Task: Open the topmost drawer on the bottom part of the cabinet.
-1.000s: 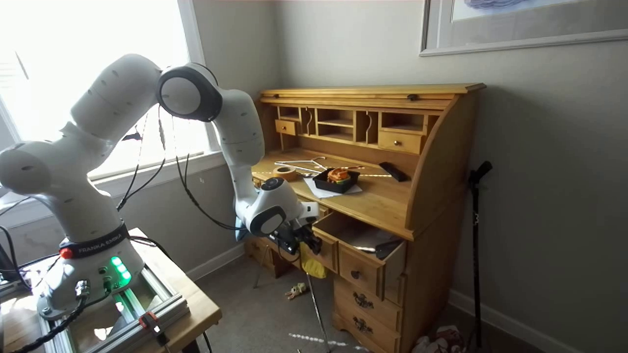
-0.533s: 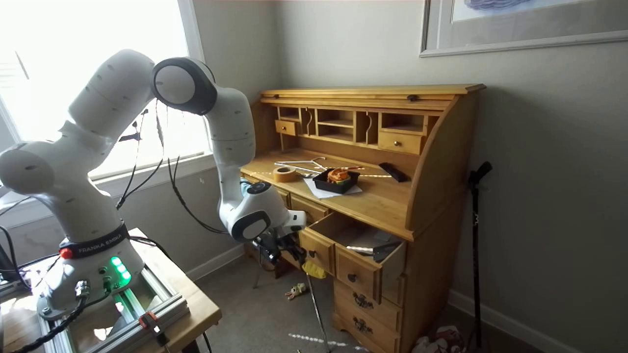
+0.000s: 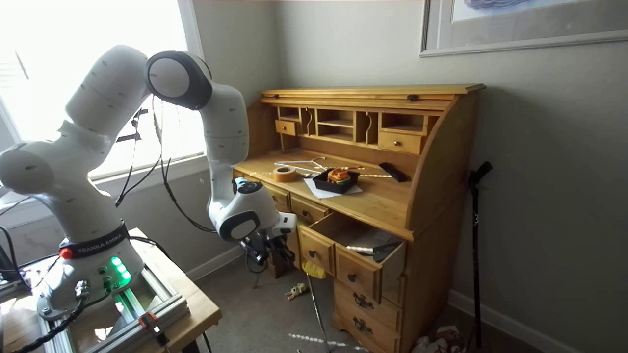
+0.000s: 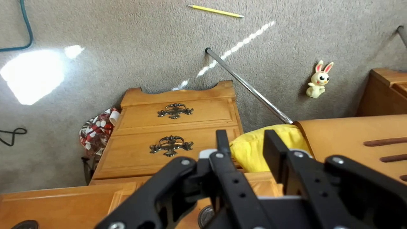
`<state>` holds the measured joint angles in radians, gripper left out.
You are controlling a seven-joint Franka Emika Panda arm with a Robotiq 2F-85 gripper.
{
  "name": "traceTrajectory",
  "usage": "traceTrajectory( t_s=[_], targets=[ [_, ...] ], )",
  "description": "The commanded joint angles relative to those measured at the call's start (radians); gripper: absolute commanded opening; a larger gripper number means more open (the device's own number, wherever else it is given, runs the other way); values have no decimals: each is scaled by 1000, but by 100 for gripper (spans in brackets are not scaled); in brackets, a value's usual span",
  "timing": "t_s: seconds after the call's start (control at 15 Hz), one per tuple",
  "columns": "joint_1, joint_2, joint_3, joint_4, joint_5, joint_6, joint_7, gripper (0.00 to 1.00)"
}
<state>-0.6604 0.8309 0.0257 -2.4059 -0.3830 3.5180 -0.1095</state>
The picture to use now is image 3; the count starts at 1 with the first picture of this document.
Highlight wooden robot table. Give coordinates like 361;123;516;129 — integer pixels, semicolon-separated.
0;223;224;353

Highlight bright window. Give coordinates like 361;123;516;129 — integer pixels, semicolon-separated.
0;0;198;182

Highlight grey metal tool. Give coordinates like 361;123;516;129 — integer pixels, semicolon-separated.
344;239;401;258

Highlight aluminium base frame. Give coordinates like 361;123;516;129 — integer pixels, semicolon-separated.
37;262;192;353

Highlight white wire hanger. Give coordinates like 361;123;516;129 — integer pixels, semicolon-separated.
273;156;330;176

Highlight wide wooden kneehole drawer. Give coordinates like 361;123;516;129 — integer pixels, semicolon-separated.
287;194;332;227

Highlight wooden roll-top desk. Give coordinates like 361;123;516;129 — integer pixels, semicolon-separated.
232;82;487;353

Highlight black remote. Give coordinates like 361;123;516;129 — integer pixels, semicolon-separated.
379;158;412;184

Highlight wooden two-knob pedestal drawer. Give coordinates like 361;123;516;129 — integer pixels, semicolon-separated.
295;209;408;305

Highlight framed wall picture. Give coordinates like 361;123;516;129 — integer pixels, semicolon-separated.
418;0;628;58

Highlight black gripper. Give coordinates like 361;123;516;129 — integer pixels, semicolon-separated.
251;233;297;280

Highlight black camera stand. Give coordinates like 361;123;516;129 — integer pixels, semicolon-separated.
114;105;163;207

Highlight wooden drawer with ornate handle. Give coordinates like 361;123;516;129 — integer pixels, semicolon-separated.
332;305;402;353
332;280;404;331

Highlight crumpled red white wrappers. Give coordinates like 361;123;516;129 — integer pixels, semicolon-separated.
410;321;467;353

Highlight small wooden hutch drawer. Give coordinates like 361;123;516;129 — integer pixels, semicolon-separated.
377;127;426;156
273;117;300;137

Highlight wooden single-knob pedestal drawer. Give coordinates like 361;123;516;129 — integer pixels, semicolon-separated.
261;184;293;213

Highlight white paper sheet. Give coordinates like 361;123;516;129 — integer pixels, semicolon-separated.
302;174;363;199

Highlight black tray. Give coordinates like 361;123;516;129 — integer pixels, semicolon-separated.
312;166;363;196

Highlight thin metal rod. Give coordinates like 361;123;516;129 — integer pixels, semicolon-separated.
304;272;334;353

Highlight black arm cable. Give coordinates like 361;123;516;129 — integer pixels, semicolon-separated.
114;96;218;233

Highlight yellow cloth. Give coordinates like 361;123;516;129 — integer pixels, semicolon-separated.
300;258;330;282

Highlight bunny toy figure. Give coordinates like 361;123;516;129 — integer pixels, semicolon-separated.
283;280;312;303

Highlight orange tape roll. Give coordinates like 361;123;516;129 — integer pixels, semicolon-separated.
271;162;302;184

